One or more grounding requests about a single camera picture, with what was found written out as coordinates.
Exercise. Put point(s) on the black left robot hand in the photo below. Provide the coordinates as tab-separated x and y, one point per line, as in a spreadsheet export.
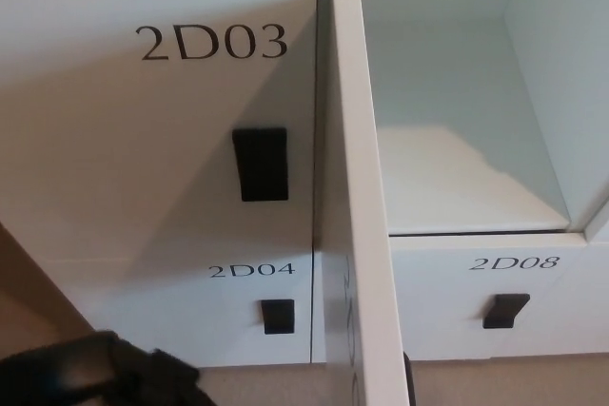
95	373

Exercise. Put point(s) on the white locker door 2D04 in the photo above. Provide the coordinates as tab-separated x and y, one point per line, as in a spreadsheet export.
166	325

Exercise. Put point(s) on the white locker door 2D03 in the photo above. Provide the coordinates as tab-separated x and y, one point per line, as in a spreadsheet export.
95	140

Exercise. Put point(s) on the black lock inside open door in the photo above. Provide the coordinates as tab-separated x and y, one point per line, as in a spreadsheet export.
412	382

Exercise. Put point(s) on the white locker door 2D08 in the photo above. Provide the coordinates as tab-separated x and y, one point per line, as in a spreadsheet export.
442	330

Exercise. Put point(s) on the white locker cabinet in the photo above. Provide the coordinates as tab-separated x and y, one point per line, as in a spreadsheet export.
452	116

